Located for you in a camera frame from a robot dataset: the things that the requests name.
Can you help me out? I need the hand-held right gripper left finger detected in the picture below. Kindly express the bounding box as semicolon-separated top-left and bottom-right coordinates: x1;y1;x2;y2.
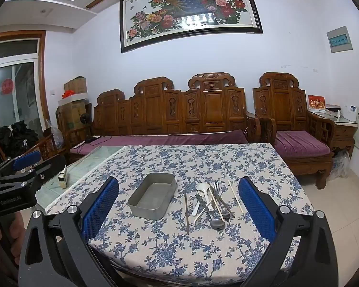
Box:
19;176;129;287

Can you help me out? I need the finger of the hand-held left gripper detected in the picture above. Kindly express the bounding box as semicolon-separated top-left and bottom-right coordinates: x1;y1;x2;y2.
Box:
18;155;67;192
0;150;42;180

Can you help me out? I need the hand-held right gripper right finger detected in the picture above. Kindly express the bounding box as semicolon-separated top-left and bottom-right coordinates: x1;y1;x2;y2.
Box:
236;176;338;287

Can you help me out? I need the light bamboo chopstick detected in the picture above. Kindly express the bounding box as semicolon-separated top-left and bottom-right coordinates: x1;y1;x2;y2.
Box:
208;185;226;223
228;180;245;215

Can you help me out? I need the white soup spoon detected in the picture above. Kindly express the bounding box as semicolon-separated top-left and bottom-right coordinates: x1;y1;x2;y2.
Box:
204;189;216;213
196;183;211;198

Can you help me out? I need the grey metal tray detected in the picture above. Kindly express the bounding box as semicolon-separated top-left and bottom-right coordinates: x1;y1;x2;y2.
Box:
127;172;178;221

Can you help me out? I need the white plastic utensil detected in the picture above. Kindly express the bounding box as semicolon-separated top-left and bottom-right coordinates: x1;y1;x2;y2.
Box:
193;199;209;224

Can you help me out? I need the brown wooden chopstick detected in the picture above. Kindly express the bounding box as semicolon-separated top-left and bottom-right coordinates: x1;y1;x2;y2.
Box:
184;193;190;235
209;183;235;218

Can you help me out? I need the person's left hand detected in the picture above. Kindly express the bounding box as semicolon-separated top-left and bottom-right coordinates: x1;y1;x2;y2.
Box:
0;212;25;266

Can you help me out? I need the small toothpick box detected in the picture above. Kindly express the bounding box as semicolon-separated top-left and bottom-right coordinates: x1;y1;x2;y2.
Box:
58;166;68;189

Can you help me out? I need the pile of black clothes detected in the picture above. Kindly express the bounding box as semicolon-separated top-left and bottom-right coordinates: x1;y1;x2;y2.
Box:
0;121;40;160

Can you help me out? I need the crumpled plastic bag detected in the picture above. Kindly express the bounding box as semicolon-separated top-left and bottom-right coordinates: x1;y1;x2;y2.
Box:
45;120;65;150

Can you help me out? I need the small steel spoon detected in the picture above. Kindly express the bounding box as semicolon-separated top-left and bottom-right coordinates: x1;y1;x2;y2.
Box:
212;193;231;219

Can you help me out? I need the wooden chair with armrests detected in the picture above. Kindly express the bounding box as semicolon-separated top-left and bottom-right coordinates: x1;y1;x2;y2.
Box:
55;103;93;154

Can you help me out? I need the large steel spoon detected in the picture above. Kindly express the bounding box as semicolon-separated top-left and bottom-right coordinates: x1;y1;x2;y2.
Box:
202;197;226;231

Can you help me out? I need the steel fork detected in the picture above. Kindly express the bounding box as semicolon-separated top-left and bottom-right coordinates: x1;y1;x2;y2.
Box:
212;181;231;216
214;181;235;218

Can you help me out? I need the large cardboard box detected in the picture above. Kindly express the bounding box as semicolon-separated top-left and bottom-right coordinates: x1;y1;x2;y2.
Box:
58;99;87;130

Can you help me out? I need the red paper decoration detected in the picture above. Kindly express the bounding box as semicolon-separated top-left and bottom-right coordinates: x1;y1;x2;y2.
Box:
1;78;15;95

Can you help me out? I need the purple chair cushion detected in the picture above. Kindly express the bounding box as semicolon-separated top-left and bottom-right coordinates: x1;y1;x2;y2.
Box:
275;130;331;158

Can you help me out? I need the blue floral tablecloth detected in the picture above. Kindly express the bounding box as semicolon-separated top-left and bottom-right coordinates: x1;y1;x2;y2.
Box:
45;143;314;286

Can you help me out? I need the small cardboard box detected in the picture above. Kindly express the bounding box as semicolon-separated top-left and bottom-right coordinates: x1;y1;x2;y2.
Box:
64;76;87;94

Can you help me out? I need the clear plastic bag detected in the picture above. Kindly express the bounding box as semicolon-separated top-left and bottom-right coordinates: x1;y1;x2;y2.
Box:
329;149;351;180

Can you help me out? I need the purple sofa cushion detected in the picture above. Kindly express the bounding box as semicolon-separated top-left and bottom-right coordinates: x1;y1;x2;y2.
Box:
69;130;249;156

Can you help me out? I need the carved wooden armchair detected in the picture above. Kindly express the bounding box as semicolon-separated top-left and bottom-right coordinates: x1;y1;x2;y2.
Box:
252;72;337;189

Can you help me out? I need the wooden side table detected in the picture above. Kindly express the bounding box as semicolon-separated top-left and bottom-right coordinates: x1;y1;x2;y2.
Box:
323;108;358;159

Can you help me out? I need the carved wooden screen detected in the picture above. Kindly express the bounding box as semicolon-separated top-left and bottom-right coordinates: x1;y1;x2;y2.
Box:
90;72;261;144

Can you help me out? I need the red gift box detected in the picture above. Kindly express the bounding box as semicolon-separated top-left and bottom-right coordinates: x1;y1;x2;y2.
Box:
308;95;326;112

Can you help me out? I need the framed peacock flower painting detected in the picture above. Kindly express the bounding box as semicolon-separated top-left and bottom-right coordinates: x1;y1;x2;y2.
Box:
119;0;263;54

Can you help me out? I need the wooden door frame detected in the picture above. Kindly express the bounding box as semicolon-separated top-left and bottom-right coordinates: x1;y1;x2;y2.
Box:
0;30;50;132

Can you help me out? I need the wall electrical panel box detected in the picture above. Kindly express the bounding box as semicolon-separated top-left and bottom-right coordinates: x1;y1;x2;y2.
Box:
327;26;353;53

